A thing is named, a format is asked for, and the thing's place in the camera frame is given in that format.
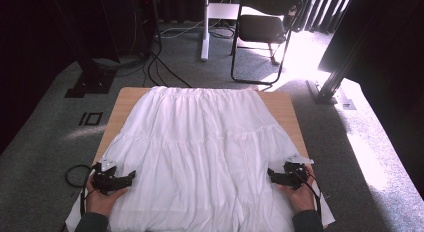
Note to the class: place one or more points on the black stand with base plate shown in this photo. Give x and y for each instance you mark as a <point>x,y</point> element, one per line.
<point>93,83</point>

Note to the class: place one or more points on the dark pleated curtain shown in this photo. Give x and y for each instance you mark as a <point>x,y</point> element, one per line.
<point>320,12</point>

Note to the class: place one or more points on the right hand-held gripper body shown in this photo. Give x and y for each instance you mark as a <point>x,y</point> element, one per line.
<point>295,175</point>

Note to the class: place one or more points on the black aluminium frame post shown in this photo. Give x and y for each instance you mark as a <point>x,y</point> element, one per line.
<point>328,92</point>

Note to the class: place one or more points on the person's left hand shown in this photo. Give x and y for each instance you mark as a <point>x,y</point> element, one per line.
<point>100,202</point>

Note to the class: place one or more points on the person's right hand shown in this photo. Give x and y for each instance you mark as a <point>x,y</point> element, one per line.
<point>301,198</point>

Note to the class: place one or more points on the white skirt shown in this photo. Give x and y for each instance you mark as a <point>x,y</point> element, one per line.
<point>206,152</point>

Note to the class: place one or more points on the white desk frame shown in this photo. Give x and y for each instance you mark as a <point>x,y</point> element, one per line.
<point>205,42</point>

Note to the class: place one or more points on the grey metal floor bracket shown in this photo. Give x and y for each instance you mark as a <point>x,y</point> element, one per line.
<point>347,103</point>

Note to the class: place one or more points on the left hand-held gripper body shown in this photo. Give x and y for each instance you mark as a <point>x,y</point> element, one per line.
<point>101,180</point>

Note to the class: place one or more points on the black folding chair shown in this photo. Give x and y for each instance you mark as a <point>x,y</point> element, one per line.
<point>261,28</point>

